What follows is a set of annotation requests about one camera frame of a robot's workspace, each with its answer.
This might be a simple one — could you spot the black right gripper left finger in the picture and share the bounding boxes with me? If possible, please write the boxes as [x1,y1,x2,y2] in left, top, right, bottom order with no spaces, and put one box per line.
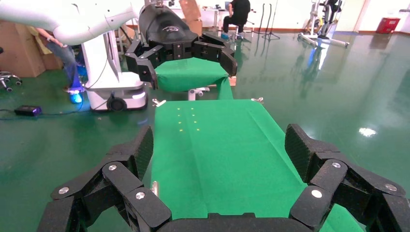
[38,125,172,232]

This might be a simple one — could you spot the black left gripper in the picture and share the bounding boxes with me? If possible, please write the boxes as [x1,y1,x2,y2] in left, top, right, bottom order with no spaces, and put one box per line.
[125,3,238,90]

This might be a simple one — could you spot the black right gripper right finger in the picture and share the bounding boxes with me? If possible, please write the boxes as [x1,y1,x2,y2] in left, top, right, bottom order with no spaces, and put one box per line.
[284,124,410,232]

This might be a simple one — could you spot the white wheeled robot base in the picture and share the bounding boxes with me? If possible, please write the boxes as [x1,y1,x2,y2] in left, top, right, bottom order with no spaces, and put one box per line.
[81,32,148,112]

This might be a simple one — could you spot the stacked brown cardboard boxes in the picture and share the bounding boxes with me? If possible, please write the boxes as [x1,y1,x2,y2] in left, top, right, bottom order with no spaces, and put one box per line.
[179,0,203,36]

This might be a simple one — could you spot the large brown cardboard boxes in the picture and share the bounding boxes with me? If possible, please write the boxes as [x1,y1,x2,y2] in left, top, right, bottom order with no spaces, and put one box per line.
[0,20,63,78]

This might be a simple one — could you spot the red box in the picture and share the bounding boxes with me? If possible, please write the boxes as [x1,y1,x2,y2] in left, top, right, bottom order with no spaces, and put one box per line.
[376,17,401,34]

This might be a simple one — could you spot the white-legged green cloth table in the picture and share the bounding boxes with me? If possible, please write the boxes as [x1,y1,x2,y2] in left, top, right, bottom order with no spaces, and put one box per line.
[154,58,238,102]

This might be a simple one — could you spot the seated person in black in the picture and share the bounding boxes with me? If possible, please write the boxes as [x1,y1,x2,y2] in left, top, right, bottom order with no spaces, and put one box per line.
[222,0,251,34]

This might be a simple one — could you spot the black tripod stand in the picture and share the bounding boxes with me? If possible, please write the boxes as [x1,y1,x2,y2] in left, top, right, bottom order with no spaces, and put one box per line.
[253,0,281,41]

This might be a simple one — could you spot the green table cloth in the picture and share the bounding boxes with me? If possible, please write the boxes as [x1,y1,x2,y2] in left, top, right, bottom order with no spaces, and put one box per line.
[150,99,366,232]

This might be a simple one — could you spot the person in blue jeans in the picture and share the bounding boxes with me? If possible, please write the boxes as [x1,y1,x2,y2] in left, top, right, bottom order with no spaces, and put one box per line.
[27,27,85,105]

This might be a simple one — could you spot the black power adapter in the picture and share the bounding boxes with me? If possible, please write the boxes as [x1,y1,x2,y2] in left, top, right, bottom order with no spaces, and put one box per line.
[14,105,43,117]

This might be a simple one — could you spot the white-legged equipment stand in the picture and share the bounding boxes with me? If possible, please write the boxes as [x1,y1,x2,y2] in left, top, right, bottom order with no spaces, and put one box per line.
[298,0,350,49]

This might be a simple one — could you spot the office chair wheel base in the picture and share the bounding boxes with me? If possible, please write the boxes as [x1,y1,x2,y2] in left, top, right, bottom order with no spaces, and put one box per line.
[0,71,22,93]

